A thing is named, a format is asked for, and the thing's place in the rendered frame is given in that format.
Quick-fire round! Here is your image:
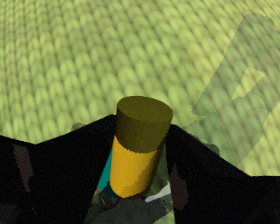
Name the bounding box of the yellow cylinder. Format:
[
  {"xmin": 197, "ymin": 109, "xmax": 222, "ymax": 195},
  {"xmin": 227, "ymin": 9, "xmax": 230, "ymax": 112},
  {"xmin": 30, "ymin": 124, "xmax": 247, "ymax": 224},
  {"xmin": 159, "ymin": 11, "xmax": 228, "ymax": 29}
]
[{"xmin": 110, "ymin": 96, "xmax": 174, "ymax": 199}]

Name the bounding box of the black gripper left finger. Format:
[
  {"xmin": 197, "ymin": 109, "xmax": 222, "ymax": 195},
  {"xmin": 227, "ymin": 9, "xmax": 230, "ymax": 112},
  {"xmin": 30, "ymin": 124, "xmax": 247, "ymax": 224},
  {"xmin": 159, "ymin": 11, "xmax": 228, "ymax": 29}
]
[{"xmin": 0, "ymin": 114, "xmax": 116, "ymax": 224}]

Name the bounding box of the cyan circle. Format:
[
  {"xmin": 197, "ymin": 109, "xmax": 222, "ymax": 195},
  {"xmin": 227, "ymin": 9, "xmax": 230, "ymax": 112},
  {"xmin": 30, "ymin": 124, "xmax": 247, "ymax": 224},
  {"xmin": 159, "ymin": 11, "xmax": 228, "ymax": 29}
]
[{"xmin": 97, "ymin": 149, "xmax": 122, "ymax": 198}]

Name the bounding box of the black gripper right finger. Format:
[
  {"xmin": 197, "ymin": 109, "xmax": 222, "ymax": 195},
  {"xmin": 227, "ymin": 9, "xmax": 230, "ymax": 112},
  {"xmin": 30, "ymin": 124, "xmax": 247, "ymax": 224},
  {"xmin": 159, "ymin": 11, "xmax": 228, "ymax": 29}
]
[{"xmin": 165, "ymin": 124, "xmax": 280, "ymax": 224}]

